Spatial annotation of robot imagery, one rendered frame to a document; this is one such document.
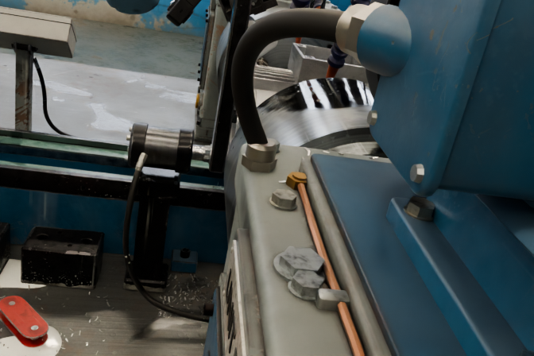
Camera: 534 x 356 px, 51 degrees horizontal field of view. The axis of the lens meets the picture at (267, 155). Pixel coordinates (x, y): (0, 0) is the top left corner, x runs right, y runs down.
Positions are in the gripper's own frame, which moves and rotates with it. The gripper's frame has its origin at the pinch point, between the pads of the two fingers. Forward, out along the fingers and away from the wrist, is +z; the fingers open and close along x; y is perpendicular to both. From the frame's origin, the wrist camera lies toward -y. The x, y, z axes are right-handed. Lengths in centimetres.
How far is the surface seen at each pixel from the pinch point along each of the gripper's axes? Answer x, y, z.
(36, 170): -13.0, -33.7, -0.7
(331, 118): -40.3, 6.3, -3.9
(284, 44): 14.7, 7.0, 2.0
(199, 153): -20.4, -10.0, 2.6
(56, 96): 56, -51, 4
